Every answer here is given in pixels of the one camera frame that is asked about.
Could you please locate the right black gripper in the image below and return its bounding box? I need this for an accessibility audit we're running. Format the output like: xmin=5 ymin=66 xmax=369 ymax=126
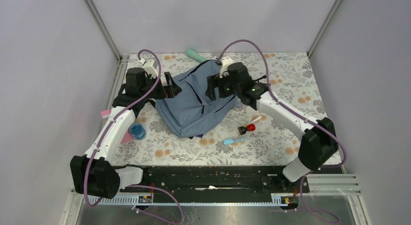
xmin=205 ymin=72 xmax=241 ymax=101

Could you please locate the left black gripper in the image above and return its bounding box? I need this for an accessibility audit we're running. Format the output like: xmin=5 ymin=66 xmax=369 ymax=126
xmin=141 ymin=71 xmax=182 ymax=100

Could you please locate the blue grey backpack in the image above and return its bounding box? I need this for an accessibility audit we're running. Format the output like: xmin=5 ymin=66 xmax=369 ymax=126
xmin=155 ymin=60 xmax=237 ymax=138

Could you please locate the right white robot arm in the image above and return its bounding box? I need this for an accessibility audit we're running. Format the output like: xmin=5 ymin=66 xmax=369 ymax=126
xmin=205 ymin=62 xmax=338 ymax=192

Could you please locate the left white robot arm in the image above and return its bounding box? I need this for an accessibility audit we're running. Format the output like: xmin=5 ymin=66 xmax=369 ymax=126
xmin=70 ymin=67 xmax=182 ymax=199

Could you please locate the clear round container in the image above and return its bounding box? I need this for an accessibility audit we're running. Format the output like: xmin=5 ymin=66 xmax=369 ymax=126
xmin=233 ymin=99 xmax=246 ymax=112

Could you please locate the mint green tube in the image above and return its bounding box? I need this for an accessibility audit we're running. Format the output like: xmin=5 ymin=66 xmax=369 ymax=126
xmin=185 ymin=48 xmax=207 ymax=63

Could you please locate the red black button toy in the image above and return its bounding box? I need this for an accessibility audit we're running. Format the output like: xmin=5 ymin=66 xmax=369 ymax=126
xmin=238 ymin=124 xmax=256 ymax=135

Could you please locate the white orange pen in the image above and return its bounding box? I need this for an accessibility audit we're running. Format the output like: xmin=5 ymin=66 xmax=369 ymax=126
xmin=244 ymin=116 xmax=262 ymax=127

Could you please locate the light blue marker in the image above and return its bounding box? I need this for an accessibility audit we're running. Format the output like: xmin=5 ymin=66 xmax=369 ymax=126
xmin=223 ymin=137 xmax=248 ymax=145

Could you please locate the floral table mat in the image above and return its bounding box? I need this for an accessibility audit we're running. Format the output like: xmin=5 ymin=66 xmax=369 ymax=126
xmin=114 ymin=52 xmax=326 ymax=165

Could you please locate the pink metronome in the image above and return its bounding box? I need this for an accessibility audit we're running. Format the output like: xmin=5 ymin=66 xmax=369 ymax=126
xmin=101 ymin=109 xmax=133 ymax=145

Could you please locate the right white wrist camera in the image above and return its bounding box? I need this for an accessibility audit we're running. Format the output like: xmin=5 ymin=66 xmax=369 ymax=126
xmin=219 ymin=56 xmax=234 ymax=79

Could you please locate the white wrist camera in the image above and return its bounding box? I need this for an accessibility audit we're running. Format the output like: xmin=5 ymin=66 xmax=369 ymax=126
xmin=139 ymin=58 xmax=158 ymax=79
xmin=219 ymin=56 xmax=234 ymax=79

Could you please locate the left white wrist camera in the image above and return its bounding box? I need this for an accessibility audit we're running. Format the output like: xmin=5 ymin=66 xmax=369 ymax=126
xmin=139 ymin=58 xmax=158 ymax=79

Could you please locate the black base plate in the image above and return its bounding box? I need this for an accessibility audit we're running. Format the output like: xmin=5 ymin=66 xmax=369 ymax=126
xmin=115 ymin=165 xmax=311 ymax=204

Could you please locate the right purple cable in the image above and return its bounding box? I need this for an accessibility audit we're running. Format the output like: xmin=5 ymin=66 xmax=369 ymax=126
xmin=217 ymin=39 xmax=348 ymax=224

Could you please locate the grey slotted cable duct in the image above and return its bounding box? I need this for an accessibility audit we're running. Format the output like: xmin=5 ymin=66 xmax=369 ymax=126
xmin=85 ymin=193 xmax=291 ymax=208

